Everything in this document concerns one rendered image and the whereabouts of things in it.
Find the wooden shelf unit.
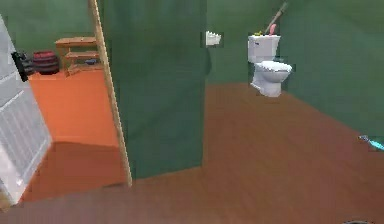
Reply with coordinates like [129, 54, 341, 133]
[54, 36, 104, 77]

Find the white panelled room door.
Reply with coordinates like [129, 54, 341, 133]
[0, 14, 53, 206]

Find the black door handle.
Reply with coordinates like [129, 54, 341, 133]
[11, 50, 35, 83]

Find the turquoise handled brush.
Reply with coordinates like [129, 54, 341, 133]
[358, 134, 384, 152]

